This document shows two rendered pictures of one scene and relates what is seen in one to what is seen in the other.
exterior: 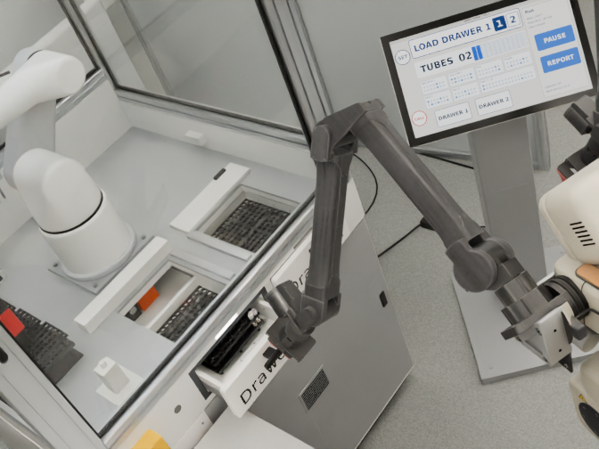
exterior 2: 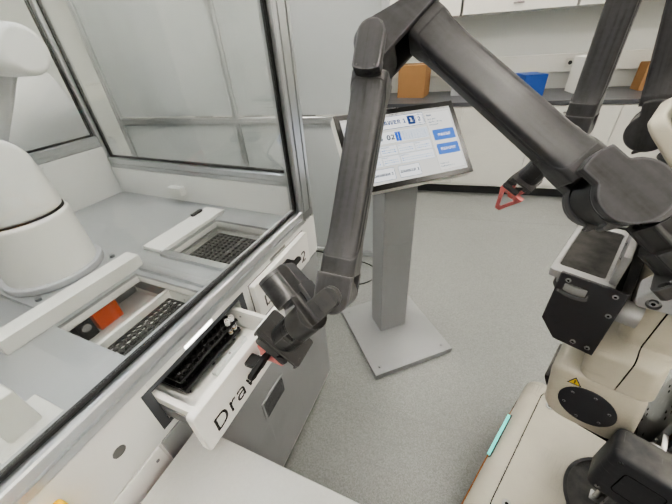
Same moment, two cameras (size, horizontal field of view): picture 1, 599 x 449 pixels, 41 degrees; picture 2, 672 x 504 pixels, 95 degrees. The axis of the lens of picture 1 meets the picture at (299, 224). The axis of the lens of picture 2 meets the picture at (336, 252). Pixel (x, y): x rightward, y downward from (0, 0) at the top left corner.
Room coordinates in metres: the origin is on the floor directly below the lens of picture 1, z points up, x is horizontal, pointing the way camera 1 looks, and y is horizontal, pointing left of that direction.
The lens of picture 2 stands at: (0.82, 0.21, 1.43)
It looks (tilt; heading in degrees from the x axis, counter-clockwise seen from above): 34 degrees down; 332
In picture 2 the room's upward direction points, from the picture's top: 4 degrees counter-clockwise
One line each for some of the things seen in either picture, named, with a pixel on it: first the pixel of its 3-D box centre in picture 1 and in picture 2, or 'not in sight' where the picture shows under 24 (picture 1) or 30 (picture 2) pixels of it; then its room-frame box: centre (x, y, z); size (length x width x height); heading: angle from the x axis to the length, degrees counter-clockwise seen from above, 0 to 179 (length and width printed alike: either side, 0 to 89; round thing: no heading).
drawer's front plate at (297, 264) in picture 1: (312, 255); (283, 270); (1.54, 0.00, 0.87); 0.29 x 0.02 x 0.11; 127
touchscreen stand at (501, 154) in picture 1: (512, 211); (396, 261); (1.76, -0.63, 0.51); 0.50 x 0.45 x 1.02; 169
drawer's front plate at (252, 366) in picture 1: (267, 357); (248, 367); (1.27, 0.19, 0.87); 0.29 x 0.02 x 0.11; 127
